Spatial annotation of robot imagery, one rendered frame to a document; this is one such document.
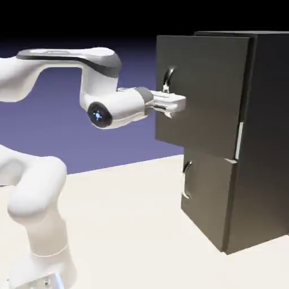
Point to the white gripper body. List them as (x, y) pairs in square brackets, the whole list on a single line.
[(173, 102)]

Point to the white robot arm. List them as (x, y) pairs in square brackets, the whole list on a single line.
[(99, 74)]

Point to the large dark grey cabinet door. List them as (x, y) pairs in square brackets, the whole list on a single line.
[(207, 74)]

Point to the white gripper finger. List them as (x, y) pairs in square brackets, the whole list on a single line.
[(166, 88), (168, 114)]

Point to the small dark grey cabinet door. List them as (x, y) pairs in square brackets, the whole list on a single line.
[(210, 203)]

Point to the dark grey cabinet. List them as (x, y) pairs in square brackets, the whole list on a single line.
[(266, 135)]

